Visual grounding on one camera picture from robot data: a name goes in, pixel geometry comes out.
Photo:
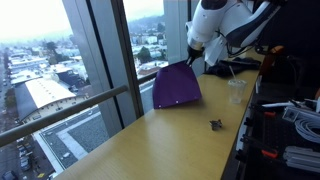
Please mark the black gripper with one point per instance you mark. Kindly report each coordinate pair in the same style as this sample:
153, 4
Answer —
193, 54

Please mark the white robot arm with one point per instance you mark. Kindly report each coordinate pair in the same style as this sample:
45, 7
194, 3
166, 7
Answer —
219, 24

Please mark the black cloth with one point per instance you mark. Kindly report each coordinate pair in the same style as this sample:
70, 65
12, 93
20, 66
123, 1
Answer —
239, 65

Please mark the white straw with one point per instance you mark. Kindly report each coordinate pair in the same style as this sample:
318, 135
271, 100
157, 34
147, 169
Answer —
232, 72

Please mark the clear plastic cup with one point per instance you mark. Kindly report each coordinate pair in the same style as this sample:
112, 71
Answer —
236, 90

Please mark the small metal binder clip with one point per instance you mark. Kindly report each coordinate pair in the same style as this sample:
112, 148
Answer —
215, 124

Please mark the right orange black clamp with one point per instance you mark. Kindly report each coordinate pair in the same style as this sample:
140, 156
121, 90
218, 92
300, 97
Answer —
258, 114

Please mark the orange black clamp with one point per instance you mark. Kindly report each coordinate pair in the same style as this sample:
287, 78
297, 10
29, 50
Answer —
254, 150
258, 114

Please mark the left orange black clamp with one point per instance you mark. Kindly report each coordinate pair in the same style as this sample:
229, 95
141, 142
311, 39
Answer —
254, 150

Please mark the black perforated breadboard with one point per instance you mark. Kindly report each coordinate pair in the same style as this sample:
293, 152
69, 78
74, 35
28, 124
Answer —
277, 134

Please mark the metal window railing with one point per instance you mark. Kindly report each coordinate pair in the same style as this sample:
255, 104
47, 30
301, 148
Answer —
11, 135

